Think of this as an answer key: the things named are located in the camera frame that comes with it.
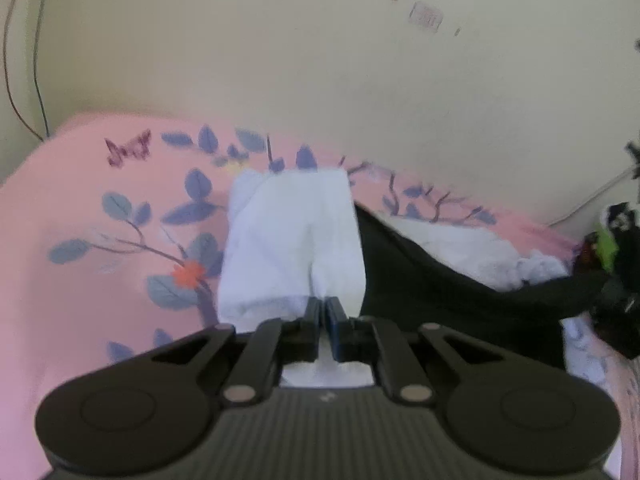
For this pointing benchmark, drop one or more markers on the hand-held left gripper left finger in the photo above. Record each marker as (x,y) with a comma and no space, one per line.
(314,320)

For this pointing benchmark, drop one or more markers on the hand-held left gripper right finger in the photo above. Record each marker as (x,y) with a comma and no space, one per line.
(332,322)

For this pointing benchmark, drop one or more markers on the white small shorts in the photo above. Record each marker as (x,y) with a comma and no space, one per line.
(295,230)

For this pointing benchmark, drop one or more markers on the black garment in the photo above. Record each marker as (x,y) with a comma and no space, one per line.
(440,300)

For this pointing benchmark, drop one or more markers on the white shirt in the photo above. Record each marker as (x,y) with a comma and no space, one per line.
(465,250)

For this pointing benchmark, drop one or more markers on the pale blue printed cloth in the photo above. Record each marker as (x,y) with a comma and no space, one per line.
(580,350)

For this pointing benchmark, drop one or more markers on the pink floral bedsheet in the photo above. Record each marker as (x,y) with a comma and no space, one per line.
(65,310)

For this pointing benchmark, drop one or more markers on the green cloth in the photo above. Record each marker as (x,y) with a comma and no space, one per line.
(606,247)

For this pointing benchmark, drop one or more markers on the dark cloth pile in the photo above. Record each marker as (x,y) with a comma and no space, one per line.
(625,305)

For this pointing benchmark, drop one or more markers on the clear wall hook plate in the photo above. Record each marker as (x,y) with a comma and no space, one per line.
(426,16)

